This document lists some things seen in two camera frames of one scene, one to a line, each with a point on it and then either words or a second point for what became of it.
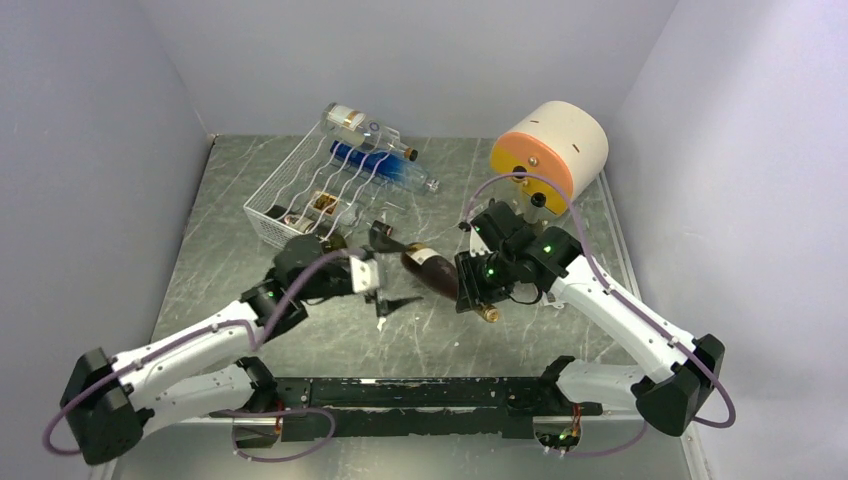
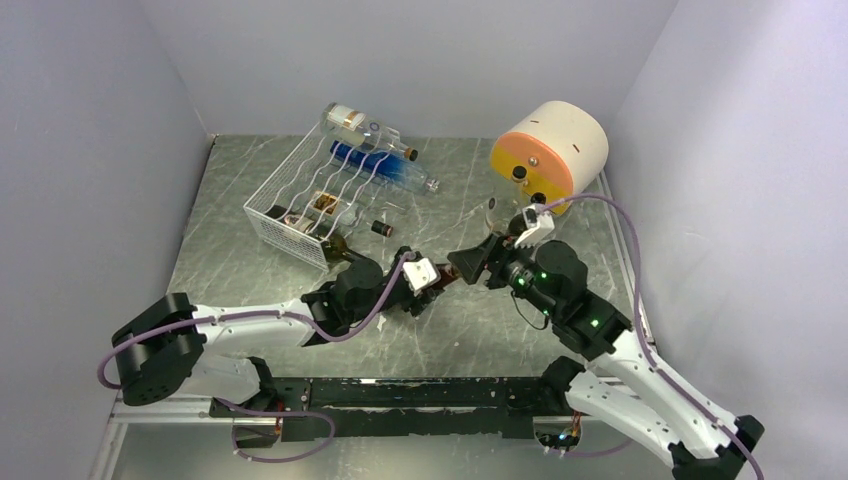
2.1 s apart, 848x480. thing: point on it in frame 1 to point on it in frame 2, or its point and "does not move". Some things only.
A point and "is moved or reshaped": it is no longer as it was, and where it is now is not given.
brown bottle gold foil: [435, 271] is moved or reshaped
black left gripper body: [332, 285] to [398, 294]
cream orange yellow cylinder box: [560, 140] does not move
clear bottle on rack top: [350, 126] does not move
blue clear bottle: [387, 165] does not move
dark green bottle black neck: [330, 240] does not move
